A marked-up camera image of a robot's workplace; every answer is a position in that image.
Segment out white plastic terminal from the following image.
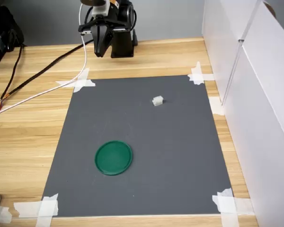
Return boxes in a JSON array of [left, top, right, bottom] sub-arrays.
[[151, 95, 164, 107]]

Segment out round green lid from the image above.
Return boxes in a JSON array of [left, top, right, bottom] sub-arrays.
[[94, 140, 134, 177]]

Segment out white tape strip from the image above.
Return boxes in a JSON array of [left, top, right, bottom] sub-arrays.
[[212, 195, 255, 216], [73, 68, 90, 93], [13, 201, 59, 218], [188, 73, 215, 81], [217, 188, 240, 227], [0, 204, 12, 224], [208, 96, 225, 116], [35, 193, 59, 227], [191, 61, 205, 86], [55, 79, 97, 88]]

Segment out black equipment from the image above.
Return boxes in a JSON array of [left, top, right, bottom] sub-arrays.
[[0, 4, 26, 64]]

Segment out dark grey mat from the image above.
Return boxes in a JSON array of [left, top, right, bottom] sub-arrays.
[[41, 74, 235, 218]]

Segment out tall white board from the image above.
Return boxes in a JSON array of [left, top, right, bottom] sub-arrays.
[[239, 0, 284, 152]]

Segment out low white partition panel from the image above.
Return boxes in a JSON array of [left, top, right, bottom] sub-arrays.
[[223, 40, 284, 227]]

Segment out white camera box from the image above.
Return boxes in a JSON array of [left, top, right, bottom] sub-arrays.
[[80, 0, 110, 17]]

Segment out white camera cable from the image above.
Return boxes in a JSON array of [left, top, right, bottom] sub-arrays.
[[0, 3, 88, 119]]

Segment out black braided cable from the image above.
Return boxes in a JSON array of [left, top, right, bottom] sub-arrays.
[[0, 39, 95, 116]]

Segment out thin black cable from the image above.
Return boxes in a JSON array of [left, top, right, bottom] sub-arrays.
[[0, 44, 24, 101]]

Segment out clear partition corner post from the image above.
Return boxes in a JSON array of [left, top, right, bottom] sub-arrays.
[[220, 0, 271, 106]]

